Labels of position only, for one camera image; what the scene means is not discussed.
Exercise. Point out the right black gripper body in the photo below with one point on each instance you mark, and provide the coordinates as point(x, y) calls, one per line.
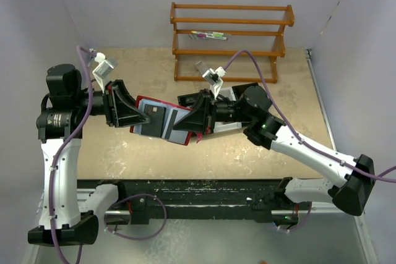
point(211, 112)

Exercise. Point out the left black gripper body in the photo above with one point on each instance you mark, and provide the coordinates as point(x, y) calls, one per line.
point(109, 104)

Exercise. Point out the black and white organiser tray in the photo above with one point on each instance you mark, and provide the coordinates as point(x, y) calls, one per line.
point(229, 126)

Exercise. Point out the red leather card holder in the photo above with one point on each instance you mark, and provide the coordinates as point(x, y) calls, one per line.
point(185, 140)

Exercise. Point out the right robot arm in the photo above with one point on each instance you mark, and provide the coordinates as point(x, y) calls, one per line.
point(347, 181)

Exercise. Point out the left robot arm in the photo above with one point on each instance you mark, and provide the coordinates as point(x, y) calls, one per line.
point(64, 111)

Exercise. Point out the small grey box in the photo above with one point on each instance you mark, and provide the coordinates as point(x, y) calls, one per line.
point(201, 67)

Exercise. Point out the wooden three-tier shelf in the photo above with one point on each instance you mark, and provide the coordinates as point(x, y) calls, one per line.
point(259, 29)

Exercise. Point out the bundle of coloured pens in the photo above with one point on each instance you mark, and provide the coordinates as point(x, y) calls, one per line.
point(209, 35)

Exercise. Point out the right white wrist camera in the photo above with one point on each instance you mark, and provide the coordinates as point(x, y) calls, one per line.
point(215, 79)

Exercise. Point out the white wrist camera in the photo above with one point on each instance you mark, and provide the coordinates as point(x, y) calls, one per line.
point(215, 79)
point(105, 66)

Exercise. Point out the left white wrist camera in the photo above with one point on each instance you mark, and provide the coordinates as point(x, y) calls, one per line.
point(105, 66)

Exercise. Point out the aluminium frame rail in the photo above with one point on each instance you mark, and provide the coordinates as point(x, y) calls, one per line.
point(83, 195)

